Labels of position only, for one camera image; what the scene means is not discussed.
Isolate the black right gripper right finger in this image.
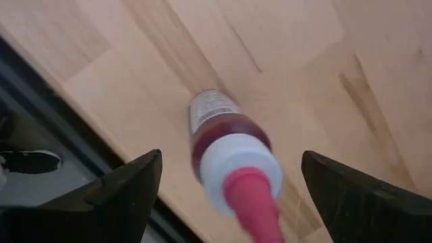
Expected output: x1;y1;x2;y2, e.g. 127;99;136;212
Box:
301;150;432;243

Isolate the large pink food coloring bottle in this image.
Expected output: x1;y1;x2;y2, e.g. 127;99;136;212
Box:
188;89;286;243

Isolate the black aluminium table frame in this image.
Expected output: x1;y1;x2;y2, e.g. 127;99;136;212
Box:
0;32;207;243

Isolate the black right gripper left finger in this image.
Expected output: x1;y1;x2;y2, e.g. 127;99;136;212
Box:
0;149;163;243

